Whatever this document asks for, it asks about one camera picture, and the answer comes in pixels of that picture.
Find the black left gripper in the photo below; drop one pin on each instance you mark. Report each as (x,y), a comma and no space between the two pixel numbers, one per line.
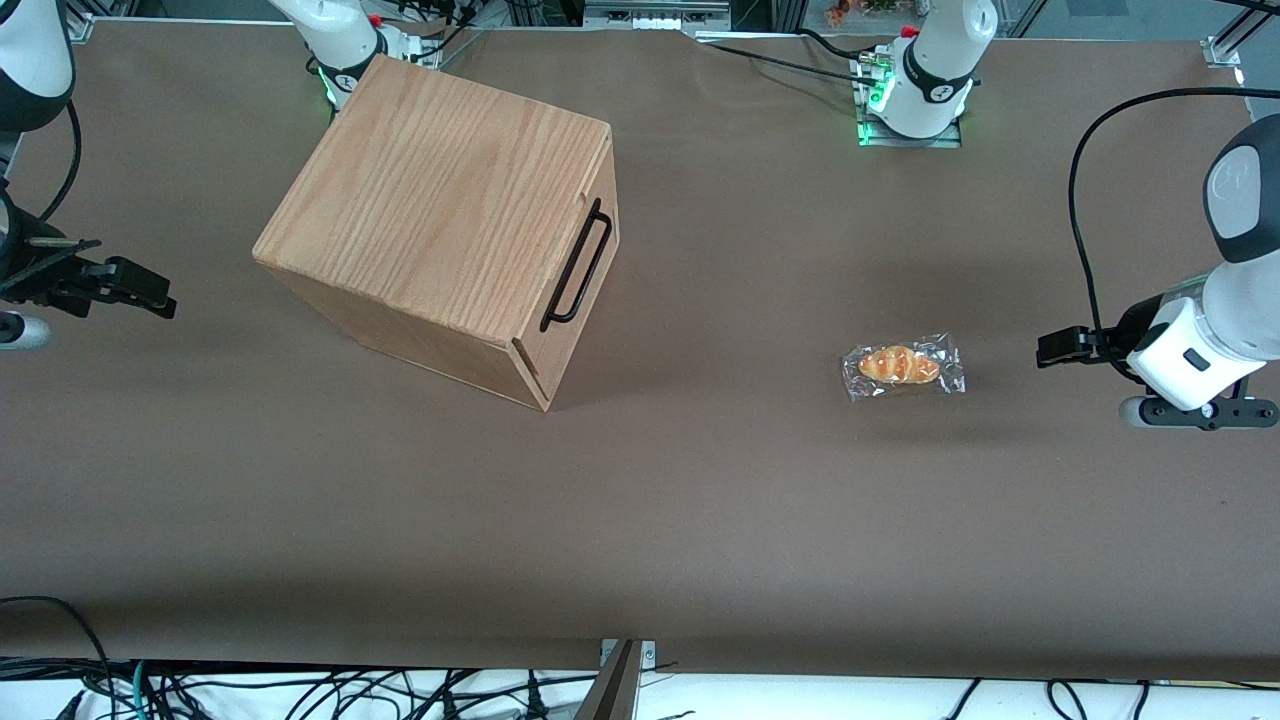
(1128,327)

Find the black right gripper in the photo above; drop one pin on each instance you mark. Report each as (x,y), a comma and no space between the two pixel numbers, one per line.
(42,274)

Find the oak wooden drawer cabinet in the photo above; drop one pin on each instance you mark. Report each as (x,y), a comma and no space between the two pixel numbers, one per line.
(430,200)

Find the bread roll in clear wrapper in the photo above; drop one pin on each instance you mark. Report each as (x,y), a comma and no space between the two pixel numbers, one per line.
(900,365)

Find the paper table cover sheet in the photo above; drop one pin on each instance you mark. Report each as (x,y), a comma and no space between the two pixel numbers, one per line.
(700,500)

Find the orange flower decoration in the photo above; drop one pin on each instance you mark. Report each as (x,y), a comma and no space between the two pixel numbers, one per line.
(838,12)

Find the grey equipment box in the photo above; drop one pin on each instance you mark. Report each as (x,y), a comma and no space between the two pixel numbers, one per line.
(655,15)

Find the grey angled metal beam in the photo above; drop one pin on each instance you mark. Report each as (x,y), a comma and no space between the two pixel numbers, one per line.
(612,695)

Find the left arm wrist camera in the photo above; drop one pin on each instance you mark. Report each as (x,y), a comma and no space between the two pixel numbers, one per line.
(1230,412)

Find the silver corner bracket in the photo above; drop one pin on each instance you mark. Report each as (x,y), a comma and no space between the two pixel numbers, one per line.
(80,25)
(1222,50)

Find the aluminium frame profile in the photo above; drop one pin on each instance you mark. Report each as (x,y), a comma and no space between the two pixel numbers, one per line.
(1255,18)

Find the silver metal bracket plate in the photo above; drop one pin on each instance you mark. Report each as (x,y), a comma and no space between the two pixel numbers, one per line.
(650,652)

